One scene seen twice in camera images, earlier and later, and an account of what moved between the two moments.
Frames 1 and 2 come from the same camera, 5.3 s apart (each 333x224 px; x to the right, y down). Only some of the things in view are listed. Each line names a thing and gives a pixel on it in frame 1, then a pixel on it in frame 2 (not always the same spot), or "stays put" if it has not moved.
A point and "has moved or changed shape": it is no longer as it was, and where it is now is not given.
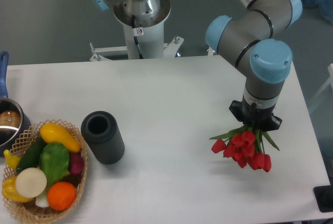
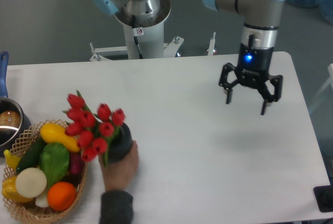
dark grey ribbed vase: x=102 y=132 has moved or changed shape
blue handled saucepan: x=14 y=123 stays put
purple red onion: x=76 y=163 stays put
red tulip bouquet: x=249 y=144 to x=93 y=132
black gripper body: x=261 y=118 to x=254 y=68
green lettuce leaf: x=54 y=159 stays put
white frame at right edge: x=330 y=81 stays put
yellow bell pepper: x=9 y=189 stays put
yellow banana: x=12 y=160 stays put
